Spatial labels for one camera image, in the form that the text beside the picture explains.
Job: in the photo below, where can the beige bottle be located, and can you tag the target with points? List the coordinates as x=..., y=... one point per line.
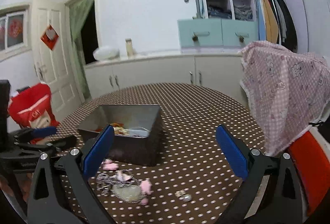
x=129, y=48

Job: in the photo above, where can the folded grey clothes stack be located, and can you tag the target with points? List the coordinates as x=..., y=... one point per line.
x=243, y=13

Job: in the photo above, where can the pink checked cartoon cloth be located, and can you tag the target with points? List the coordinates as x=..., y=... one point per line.
x=283, y=84

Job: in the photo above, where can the white bag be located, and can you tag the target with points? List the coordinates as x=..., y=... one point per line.
x=105, y=53

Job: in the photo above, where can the grey metal tin box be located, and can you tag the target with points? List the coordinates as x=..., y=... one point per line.
x=139, y=151

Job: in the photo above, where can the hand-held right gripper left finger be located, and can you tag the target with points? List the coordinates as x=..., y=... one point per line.
x=99, y=146

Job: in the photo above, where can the red diamond door decoration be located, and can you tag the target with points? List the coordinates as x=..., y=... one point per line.
x=49, y=37

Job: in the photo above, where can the brown polka dot tablecloth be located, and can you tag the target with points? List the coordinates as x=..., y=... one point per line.
x=193, y=115

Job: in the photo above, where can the wide teal drawer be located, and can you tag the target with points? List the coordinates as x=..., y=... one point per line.
x=211, y=29

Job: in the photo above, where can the folded blue jeans stack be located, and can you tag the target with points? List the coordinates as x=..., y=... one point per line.
x=219, y=13

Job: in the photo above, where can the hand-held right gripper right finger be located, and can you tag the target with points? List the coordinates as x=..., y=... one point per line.
x=232, y=151

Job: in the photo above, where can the white sideboard cabinet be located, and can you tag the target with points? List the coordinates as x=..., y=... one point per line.
x=154, y=69

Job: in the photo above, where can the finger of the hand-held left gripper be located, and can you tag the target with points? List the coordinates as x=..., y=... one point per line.
x=45, y=131
x=64, y=142

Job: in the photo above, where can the narrow teal drawer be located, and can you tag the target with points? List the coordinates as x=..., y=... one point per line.
x=250, y=29

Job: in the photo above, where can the red paper window decoration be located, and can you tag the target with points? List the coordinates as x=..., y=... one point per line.
x=16, y=29

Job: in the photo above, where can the pale green jade pendant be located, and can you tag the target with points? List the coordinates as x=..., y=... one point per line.
x=129, y=193

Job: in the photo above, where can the white framed window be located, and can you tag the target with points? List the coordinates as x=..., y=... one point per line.
x=5, y=51

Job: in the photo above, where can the green door curtain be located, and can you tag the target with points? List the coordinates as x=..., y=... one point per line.
x=77, y=33

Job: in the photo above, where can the row of hanging clothes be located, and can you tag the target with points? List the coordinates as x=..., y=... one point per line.
x=275, y=20

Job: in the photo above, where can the white panel door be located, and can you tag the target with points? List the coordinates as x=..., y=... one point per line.
x=64, y=71

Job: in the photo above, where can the red chair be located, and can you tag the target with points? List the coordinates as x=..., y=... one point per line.
x=306, y=169

